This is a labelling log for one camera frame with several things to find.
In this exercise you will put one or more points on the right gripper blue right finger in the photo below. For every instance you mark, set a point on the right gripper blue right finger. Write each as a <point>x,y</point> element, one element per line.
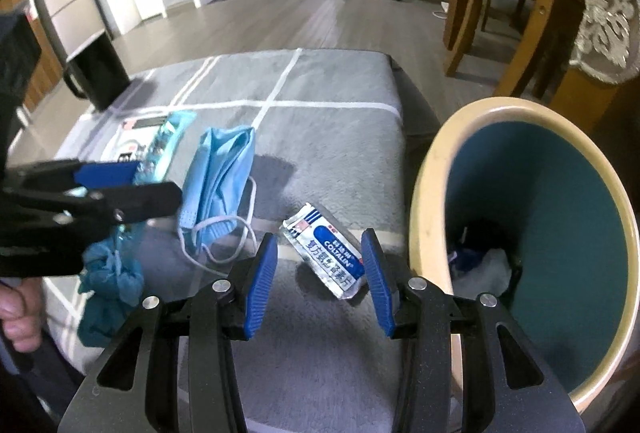
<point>381,281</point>

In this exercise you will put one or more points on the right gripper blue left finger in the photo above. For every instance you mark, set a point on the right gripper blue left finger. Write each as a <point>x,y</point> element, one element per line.
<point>258,283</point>

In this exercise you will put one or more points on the blue face mask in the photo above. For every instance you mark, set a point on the blue face mask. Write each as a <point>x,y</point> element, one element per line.
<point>218,197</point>

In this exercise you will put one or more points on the Coltalin medicine box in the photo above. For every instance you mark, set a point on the Coltalin medicine box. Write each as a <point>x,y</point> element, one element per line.
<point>133,138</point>

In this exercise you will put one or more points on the white tissue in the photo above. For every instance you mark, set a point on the white tissue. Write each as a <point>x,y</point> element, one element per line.
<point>472,275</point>

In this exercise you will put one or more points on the teal beige trash bin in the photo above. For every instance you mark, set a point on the teal beige trash bin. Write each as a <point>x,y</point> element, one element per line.
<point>531,183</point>

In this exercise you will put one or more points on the person's left hand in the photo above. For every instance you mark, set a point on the person's left hand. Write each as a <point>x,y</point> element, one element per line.
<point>21,310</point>

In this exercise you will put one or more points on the crumpled teal glove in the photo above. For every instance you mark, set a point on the crumpled teal glove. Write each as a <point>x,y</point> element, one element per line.
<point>113,278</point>

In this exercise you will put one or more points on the teal blister pack wrapper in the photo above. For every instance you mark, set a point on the teal blister pack wrapper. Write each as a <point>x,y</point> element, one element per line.
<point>154,167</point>

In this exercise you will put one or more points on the grey striped table cloth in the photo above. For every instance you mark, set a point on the grey striped table cloth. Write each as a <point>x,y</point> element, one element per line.
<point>344,131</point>

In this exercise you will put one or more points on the black mug white inside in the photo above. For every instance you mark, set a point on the black mug white inside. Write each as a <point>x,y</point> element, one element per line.
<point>95,73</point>

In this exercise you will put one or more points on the wooden cabinet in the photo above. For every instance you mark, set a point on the wooden cabinet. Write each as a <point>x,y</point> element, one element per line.
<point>46,68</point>

